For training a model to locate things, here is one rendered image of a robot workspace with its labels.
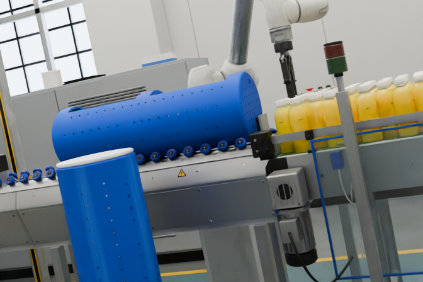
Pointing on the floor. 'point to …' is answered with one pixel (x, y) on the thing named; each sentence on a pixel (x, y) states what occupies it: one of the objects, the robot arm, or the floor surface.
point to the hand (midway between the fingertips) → (291, 90)
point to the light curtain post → (17, 163)
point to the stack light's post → (359, 186)
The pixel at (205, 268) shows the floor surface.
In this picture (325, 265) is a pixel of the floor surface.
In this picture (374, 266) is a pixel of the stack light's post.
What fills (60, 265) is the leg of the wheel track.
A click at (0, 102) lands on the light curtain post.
